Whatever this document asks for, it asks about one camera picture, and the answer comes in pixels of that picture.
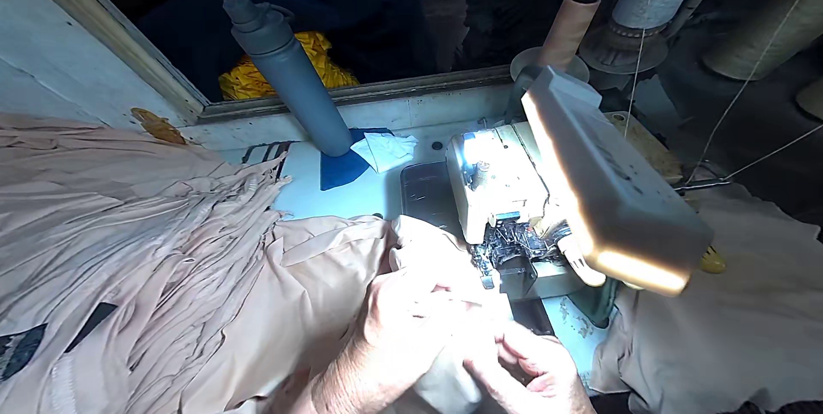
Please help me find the person's left hand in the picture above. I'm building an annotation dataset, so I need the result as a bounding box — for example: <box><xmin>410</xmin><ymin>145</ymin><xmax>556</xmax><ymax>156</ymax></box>
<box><xmin>327</xmin><ymin>267</ymin><xmax>504</xmax><ymax>414</ymax></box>

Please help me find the person's left forearm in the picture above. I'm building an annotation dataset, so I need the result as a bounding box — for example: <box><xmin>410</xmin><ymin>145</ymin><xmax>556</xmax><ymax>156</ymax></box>
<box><xmin>273</xmin><ymin>340</ymin><xmax>390</xmax><ymax>414</ymax></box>

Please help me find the grey water bottle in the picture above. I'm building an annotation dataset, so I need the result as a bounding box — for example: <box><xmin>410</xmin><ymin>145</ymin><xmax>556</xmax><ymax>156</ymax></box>
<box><xmin>222</xmin><ymin>0</ymin><xmax>354</xmax><ymax>158</ymax></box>

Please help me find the pile of blue fabric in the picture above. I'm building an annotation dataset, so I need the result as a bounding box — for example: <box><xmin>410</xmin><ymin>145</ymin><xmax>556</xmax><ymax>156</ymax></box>
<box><xmin>136</xmin><ymin>0</ymin><xmax>439</xmax><ymax>101</ymax></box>

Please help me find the wide beige fabric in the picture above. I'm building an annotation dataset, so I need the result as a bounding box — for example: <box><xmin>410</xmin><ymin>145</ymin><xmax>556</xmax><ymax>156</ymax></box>
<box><xmin>590</xmin><ymin>183</ymin><xmax>823</xmax><ymax>414</ymax></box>

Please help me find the white and brown thread cone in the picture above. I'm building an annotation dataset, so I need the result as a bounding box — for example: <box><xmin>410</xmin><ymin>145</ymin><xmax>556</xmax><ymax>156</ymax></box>
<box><xmin>580</xmin><ymin>0</ymin><xmax>721</xmax><ymax>75</ymax></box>

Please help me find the beige garment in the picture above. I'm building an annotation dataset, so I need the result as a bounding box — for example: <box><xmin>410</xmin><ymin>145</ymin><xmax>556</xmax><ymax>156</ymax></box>
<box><xmin>193</xmin><ymin>215</ymin><xmax>515</xmax><ymax>414</ymax></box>

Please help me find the white crumpled cloth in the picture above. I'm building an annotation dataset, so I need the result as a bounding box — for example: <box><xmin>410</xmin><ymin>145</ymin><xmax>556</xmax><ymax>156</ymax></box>
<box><xmin>351</xmin><ymin>132</ymin><xmax>419</xmax><ymax>174</ymax></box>

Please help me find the white overlock sewing machine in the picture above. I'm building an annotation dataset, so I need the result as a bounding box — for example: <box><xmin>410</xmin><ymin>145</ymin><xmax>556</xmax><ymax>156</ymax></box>
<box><xmin>446</xmin><ymin>120</ymin><xmax>608</xmax><ymax>302</ymax></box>

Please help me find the yellow fabric bundle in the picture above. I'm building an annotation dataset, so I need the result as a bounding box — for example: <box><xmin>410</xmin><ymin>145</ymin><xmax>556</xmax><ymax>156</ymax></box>
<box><xmin>219</xmin><ymin>31</ymin><xmax>360</xmax><ymax>102</ymax></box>

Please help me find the wooden frame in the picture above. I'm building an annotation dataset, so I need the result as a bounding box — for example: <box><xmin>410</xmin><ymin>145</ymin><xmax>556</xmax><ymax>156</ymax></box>
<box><xmin>9</xmin><ymin>0</ymin><xmax>529</xmax><ymax>126</ymax></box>

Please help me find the small yellow object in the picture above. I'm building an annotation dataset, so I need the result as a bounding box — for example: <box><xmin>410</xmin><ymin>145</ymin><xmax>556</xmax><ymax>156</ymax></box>
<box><xmin>700</xmin><ymin>246</ymin><xmax>727</xmax><ymax>275</ymax></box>

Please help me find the large olive thread cone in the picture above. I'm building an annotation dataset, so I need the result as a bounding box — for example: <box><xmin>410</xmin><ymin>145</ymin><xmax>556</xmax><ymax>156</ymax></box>
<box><xmin>701</xmin><ymin>0</ymin><xmax>823</xmax><ymax>82</ymax></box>

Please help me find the pile of beige garments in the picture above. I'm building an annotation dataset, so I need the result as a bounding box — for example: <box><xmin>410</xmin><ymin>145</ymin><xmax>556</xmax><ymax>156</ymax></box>
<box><xmin>0</xmin><ymin>113</ymin><xmax>293</xmax><ymax>414</ymax></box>

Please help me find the blue fabric scrap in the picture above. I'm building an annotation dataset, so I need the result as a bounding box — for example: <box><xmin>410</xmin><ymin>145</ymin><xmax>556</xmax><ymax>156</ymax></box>
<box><xmin>320</xmin><ymin>127</ymin><xmax>393</xmax><ymax>192</ymax></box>

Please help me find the brown tape piece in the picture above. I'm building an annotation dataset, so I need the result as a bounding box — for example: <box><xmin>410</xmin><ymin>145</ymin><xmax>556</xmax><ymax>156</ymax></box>
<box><xmin>130</xmin><ymin>107</ymin><xmax>188</xmax><ymax>145</ymax></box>

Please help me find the peach thread cone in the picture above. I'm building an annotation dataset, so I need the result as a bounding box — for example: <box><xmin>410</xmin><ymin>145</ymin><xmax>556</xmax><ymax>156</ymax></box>
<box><xmin>539</xmin><ymin>0</ymin><xmax>602</xmax><ymax>73</ymax></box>

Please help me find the white elongated lamp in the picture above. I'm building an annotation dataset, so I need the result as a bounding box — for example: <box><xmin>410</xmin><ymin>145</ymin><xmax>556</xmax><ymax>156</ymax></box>
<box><xmin>521</xmin><ymin>66</ymin><xmax>715</xmax><ymax>298</ymax></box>

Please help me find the white thread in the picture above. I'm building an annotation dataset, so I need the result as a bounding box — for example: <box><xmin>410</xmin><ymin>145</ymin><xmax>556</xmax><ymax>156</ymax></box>
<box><xmin>624</xmin><ymin>0</ymin><xmax>662</xmax><ymax>140</ymax></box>
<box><xmin>687</xmin><ymin>0</ymin><xmax>823</xmax><ymax>185</ymax></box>

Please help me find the dark green cloth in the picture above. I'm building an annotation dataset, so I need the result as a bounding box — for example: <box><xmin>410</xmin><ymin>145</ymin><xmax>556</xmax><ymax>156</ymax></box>
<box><xmin>568</xmin><ymin>279</ymin><xmax>620</xmax><ymax>329</ymax></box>

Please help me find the person's right hand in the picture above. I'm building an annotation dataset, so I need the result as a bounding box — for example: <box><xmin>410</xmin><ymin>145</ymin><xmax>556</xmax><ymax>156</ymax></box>
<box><xmin>463</xmin><ymin>320</ymin><xmax>596</xmax><ymax>414</ymax></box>

